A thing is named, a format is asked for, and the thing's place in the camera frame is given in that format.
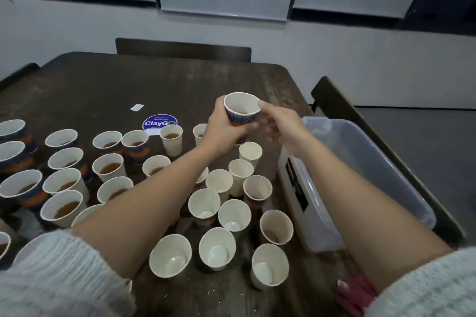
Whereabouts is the person's right hand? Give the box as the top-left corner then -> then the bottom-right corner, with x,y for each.
256,101 -> 317,157

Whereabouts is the person's left hand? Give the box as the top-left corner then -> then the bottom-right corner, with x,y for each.
201,95 -> 260,157

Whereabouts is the orange blue patterned paper cup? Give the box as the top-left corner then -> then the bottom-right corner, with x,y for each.
223,92 -> 262,143

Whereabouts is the white paper cup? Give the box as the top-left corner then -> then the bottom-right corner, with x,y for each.
228,158 -> 255,197
238,141 -> 263,169

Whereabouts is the clear plastic storage bin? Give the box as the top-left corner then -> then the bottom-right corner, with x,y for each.
277,117 -> 437,253

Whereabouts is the group of paper cups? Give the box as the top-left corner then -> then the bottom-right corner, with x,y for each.
0,118 -> 295,292

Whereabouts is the person's right forearm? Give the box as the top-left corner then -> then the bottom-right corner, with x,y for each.
294,138 -> 476,317

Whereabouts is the person's left forearm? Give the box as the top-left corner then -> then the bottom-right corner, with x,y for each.
0,141 -> 224,317

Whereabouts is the dark wooden chair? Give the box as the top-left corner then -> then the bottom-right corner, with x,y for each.
310,76 -> 470,247
115,37 -> 253,62

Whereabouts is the round blue sticker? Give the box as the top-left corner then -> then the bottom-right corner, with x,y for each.
142,113 -> 179,136

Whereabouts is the dark wooden table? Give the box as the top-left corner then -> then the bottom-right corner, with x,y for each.
0,52 -> 358,317

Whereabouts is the dark red cloth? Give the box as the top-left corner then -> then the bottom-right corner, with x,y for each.
335,274 -> 376,317

